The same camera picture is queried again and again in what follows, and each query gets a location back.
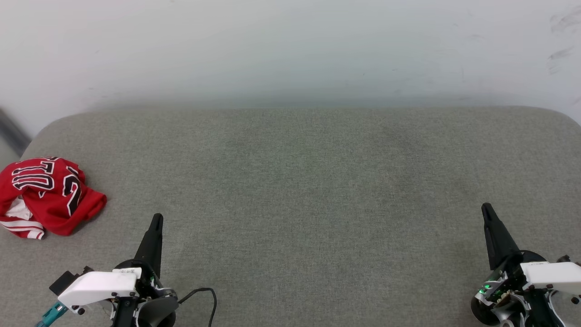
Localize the red basketball jersey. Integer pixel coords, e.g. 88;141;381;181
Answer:
0;157;108;240

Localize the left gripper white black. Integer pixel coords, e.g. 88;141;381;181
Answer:
57;213;163;314

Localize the thin black cable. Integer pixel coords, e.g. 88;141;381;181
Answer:
178;287;217;327

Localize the teal cable connector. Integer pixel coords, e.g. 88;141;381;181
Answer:
35;302;69;327

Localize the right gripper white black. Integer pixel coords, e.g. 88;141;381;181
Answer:
481;203;581;291

